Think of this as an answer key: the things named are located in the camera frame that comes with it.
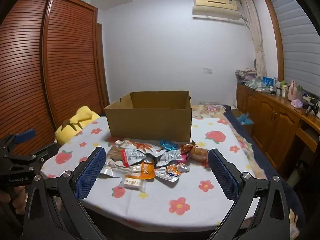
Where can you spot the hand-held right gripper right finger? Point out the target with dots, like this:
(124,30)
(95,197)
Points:
(222,177)

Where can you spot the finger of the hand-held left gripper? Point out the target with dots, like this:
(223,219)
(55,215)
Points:
(42,152)
(25,135)

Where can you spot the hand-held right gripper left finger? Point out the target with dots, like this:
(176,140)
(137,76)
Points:
(92,175)

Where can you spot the clear sesame bar packet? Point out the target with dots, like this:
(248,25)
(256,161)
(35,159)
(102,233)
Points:
(115,153)

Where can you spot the silver blue-edged snack packet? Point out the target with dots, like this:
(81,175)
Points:
(172,172)

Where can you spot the brown cardboard box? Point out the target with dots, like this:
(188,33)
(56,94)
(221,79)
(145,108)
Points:
(150,115)

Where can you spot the person's left hand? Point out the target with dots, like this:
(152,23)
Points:
(16,196)

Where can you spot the white silver snack packet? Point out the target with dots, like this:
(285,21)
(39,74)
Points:
(113,171)

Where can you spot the brown round snack packet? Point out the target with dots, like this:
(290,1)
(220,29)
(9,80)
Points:
(198,154)

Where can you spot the small white snack packet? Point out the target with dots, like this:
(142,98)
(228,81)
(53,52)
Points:
(132,183)

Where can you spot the yellow plush toy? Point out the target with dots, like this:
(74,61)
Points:
(75,124)

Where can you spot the silver red-label snack packet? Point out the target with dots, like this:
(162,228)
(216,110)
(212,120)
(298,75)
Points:
(132,157)

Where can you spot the brown candy wrapper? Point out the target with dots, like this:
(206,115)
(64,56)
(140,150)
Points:
(187,148)

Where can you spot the orange snack packet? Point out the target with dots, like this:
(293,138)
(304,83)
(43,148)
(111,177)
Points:
(146,170)

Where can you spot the silver orange-print snack packet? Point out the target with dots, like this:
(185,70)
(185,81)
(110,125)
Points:
(140,145)

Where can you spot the grey silver snack packet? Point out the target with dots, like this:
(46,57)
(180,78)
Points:
(167,158)

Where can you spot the blue snack packet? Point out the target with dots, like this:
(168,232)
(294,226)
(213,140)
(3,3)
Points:
(168,144)

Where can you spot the floral bedsheet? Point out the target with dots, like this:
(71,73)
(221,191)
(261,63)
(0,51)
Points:
(212,108)

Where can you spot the wooden cabinet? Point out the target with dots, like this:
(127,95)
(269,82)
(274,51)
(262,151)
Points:
(272,122)

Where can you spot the brown slatted wardrobe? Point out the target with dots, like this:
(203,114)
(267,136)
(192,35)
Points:
(65,67)

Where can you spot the pile of clothes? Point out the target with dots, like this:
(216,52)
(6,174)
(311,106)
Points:
(246,76)

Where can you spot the purple cloth item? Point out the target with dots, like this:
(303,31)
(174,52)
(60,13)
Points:
(297,103)

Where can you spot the blue box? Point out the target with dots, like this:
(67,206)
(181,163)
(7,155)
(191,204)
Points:
(267,81)

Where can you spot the pink kettle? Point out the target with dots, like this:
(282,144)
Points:
(292,92)

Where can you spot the black device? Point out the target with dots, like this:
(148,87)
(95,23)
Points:
(311,105)

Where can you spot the floral curtain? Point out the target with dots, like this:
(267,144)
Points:
(256,40)

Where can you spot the grey window blind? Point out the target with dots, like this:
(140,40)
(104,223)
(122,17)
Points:
(297,37)

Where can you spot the beige air conditioner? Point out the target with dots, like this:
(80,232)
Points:
(217,7)

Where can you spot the white wall switch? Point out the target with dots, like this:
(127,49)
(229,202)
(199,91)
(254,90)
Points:
(207,70)

